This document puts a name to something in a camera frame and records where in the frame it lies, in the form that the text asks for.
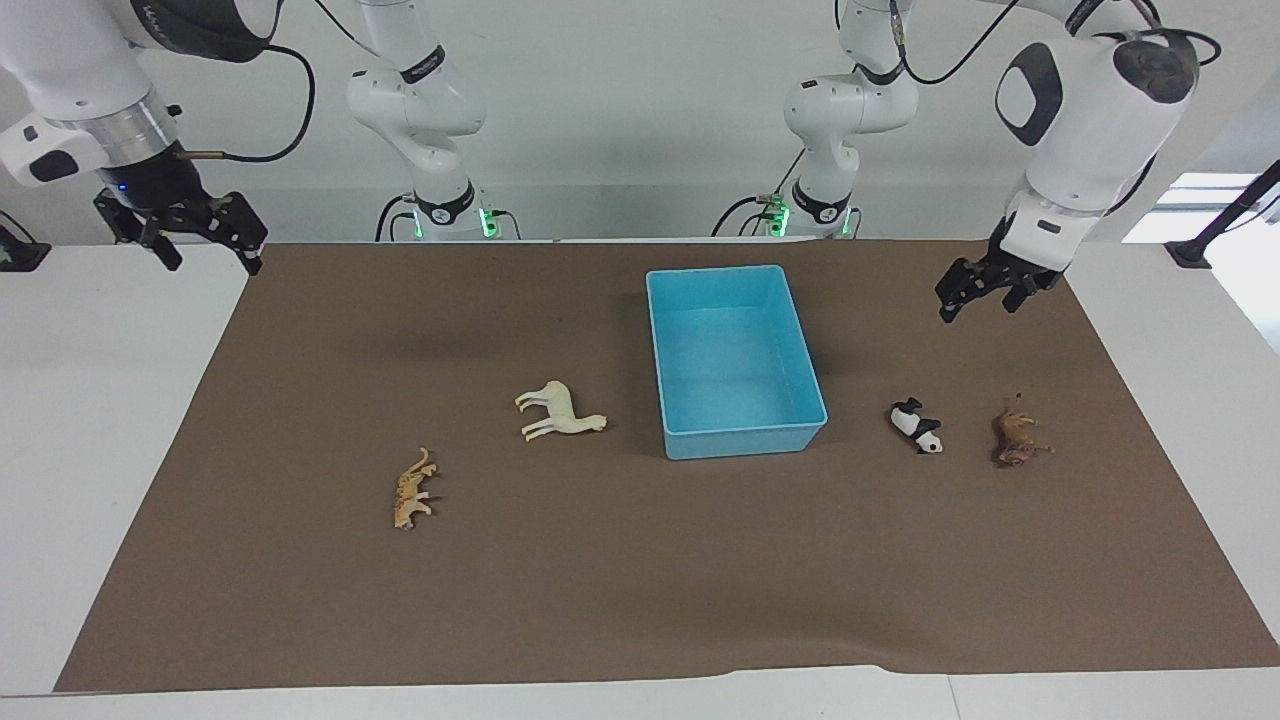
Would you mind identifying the black and white panda toy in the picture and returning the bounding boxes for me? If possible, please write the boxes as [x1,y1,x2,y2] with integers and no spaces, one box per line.
[889,397,945,455]

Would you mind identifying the brown lion toy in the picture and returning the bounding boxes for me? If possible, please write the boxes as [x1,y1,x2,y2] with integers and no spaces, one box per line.
[991,394,1056,468]

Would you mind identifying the orange striped tiger toy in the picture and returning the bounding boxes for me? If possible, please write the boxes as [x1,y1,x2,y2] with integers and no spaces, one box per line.
[392,446,441,531]

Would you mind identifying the cream horse toy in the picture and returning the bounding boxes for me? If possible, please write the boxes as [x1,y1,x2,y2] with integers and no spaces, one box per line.
[514,379,609,443]

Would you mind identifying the light blue storage box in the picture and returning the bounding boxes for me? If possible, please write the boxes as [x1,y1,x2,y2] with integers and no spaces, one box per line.
[645,264,829,461]

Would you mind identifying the brown table mat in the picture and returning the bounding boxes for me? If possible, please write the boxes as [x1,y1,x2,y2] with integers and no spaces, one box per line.
[53,238,1280,694]

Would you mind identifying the black right base cables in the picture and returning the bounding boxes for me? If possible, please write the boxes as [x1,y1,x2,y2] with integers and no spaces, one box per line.
[374,190,521,242]

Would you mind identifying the black base cables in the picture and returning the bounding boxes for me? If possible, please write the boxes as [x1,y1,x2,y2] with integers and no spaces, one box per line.
[374,190,521,242]
[711,148,863,240]

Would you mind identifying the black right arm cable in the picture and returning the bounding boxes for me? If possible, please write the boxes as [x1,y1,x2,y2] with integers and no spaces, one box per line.
[180,40,318,164]

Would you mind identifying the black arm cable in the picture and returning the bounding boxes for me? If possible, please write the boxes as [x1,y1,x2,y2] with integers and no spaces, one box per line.
[180,40,318,164]
[893,0,1223,91]

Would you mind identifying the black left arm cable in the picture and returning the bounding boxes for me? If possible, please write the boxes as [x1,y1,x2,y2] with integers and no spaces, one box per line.
[893,0,1223,91]

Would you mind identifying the black left base cables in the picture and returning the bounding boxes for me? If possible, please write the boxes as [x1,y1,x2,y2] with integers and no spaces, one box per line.
[711,148,863,240]

